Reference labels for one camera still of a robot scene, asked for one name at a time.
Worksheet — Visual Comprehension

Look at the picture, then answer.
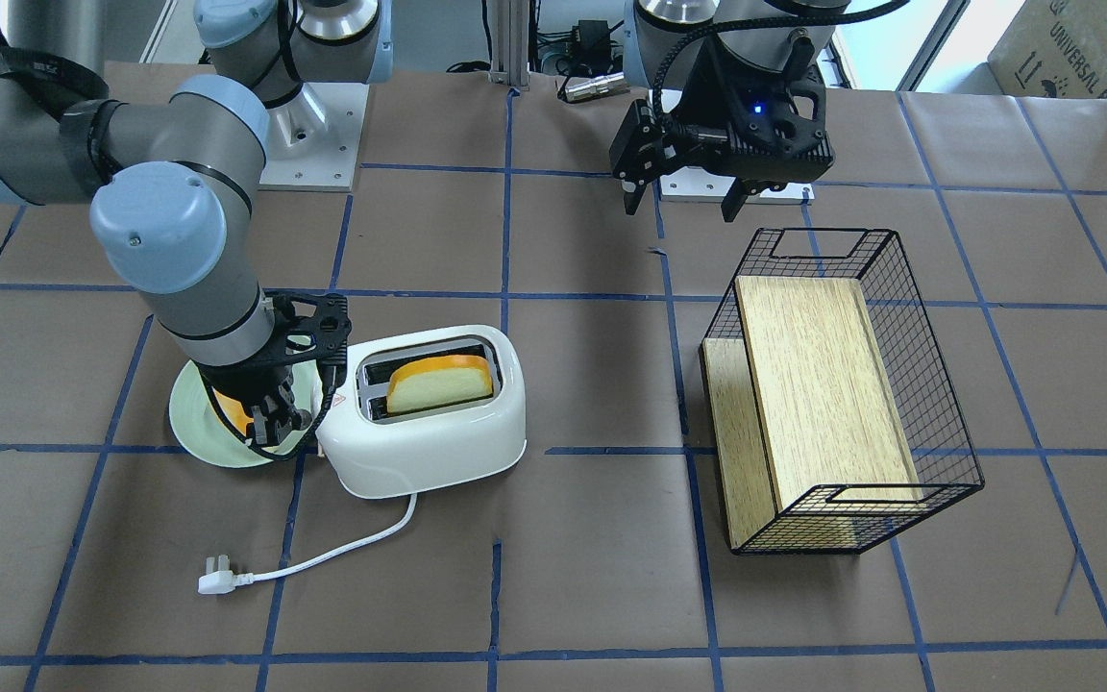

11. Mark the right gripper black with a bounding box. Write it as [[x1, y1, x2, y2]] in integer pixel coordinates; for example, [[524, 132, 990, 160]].
[[196, 358, 313, 453]]

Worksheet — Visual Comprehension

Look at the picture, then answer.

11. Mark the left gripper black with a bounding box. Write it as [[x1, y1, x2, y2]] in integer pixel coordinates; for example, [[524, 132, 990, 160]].
[[609, 38, 835, 223]]

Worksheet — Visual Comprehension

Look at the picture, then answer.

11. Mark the white two-slot toaster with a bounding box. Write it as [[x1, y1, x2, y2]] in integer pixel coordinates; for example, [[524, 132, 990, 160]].
[[315, 326, 527, 500]]

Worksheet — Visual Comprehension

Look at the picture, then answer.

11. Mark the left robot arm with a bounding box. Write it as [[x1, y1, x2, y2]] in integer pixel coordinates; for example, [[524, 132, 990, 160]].
[[609, 1, 852, 223]]

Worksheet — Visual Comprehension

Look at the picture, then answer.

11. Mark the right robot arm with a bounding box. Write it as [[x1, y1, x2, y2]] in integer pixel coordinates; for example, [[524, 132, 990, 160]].
[[0, 1, 394, 459]]

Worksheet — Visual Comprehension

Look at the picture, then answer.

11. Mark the bread slice in toaster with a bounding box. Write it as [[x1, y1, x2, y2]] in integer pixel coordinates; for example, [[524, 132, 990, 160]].
[[385, 354, 495, 416]]

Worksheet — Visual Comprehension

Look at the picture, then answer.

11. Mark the triangular bread on plate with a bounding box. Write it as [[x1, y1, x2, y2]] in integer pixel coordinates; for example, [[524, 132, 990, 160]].
[[213, 389, 254, 437]]

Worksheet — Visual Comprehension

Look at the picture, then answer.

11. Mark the light green plate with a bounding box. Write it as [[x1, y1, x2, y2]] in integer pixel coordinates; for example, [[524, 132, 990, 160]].
[[168, 360, 321, 469]]

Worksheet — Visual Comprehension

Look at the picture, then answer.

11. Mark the black power adapter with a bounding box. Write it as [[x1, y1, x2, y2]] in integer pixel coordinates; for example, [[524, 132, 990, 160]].
[[570, 19, 612, 62]]

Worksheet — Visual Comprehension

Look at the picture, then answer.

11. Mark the wooden box in basket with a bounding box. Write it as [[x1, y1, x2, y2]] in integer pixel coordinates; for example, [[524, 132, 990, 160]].
[[701, 276, 925, 555]]

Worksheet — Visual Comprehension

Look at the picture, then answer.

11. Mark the cardboard box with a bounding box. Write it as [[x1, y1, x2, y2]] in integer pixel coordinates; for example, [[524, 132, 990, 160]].
[[986, 0, 1107, 102]]

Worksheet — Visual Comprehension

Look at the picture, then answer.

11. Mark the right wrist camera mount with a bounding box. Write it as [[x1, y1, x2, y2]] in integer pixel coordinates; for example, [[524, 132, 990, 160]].
[[251, 290, 352, 389]]

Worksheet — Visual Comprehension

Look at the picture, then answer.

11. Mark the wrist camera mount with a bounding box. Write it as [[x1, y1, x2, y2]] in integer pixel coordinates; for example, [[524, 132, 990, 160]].
[[251, 290, 352, 389], [715, 68, 827, 161]]

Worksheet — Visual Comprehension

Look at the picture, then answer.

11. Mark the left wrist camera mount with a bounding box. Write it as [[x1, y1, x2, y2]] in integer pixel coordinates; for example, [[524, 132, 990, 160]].
[[715, 68, 827, 161]]

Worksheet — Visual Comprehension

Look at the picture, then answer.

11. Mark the white toaster power cord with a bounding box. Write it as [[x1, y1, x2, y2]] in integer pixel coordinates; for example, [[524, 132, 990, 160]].
[[197, 492, 420, 597]]

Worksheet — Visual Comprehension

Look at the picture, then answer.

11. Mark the aluminium frame post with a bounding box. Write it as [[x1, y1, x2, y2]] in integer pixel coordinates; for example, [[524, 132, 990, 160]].
[[486, 1, 534, 92]]

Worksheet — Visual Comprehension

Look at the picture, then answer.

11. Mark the black wire basket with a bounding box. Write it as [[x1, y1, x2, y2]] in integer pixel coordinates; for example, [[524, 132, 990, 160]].
[[701, 228, 985, 556]]

